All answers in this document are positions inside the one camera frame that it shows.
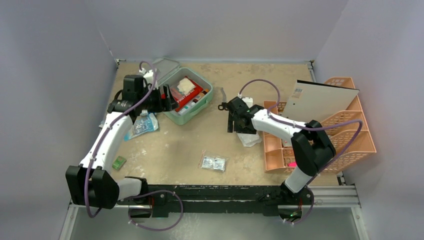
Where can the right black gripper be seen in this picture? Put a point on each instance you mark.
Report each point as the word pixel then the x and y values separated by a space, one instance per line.
pixel 230 113

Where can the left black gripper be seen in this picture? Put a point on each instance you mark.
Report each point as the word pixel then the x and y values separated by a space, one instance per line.
pixel 166 104

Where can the red first aid pouch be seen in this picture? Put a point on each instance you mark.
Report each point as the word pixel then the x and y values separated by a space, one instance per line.
pixel 184 99

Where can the beige gauze packet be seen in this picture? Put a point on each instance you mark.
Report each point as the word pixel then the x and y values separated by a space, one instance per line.
pixel 185 86

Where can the white gauze pad packet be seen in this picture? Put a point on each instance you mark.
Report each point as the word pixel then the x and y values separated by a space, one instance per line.
pixel 249 140

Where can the blue white plastic bag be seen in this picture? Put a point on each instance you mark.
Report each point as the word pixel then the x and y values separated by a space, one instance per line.
pixel 142 125

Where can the clear bag alcohol wipes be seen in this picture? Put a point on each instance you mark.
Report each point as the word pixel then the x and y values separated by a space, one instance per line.
pixel 212 161

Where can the white plastic bottle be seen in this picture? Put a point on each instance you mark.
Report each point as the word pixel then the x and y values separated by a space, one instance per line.
pixel 186 108

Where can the brown bottle orange cap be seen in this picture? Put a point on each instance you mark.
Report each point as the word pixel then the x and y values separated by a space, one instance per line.
pixel 200 95

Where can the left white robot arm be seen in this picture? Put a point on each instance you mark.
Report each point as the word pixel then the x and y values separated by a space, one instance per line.
pixel 90 182

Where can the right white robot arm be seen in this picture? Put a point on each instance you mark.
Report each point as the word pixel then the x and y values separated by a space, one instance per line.
pixel 311 146

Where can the mint green storage case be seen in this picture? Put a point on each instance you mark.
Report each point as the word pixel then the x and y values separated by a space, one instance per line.
pixel 171 72

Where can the pink marker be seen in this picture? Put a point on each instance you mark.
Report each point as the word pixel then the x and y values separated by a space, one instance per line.
pixel 292 164

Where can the small green packet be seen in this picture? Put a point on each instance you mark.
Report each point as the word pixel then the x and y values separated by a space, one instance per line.
pixel 118 163

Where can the peach plastic organizer basket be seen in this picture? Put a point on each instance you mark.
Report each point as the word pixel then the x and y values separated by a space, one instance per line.
pixel 330 103

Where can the black handled scissors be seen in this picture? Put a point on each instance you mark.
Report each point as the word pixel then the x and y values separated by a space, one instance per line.
pixel 223 105

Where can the black metal base frame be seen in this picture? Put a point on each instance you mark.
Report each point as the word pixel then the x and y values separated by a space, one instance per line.
pixel 267 200

